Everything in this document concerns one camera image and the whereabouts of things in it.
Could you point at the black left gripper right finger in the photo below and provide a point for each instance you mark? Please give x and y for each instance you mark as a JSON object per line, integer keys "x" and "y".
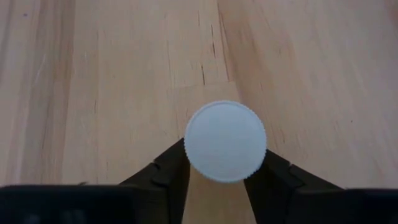
{"x": 280, "y": 196}

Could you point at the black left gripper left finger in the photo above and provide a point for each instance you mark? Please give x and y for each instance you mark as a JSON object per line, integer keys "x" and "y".
{"x": 164, "y": 193}

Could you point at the small yellow-green pill bottle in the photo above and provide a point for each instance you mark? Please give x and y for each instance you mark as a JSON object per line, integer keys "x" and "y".
{"x": 225, "y": 140}

